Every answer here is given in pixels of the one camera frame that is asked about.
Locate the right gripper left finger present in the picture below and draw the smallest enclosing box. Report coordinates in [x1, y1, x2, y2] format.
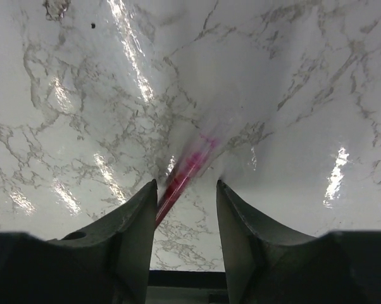
[0, 181, 158, 303]

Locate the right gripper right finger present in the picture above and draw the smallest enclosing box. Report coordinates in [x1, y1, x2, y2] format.
[216, 181, 381, 303]

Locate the red pen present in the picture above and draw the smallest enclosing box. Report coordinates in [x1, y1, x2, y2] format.
[155, 116, 239, 227]

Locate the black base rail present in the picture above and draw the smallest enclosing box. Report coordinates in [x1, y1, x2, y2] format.
[148, 270, 227, 289]

